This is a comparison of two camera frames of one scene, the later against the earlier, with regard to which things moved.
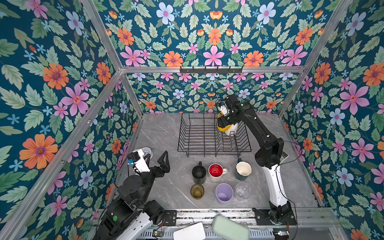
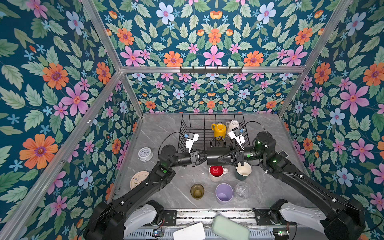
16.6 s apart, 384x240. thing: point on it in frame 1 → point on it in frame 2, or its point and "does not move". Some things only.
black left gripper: (166, 167) → (194, 158)
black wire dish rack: (200, 133) does not move
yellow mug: (225, 128) → (220, 129)
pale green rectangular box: (228, 229) does not move
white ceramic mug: (233, 128) does not move
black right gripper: (222, 122) → (238, 156)
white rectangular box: (195, 231) does not move
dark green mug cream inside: (243, 169) does not move
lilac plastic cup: (224, 192) does not move
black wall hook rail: (211, 70) does not move
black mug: (199, 173) → (218, 149)
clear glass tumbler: (242, 190) does not move
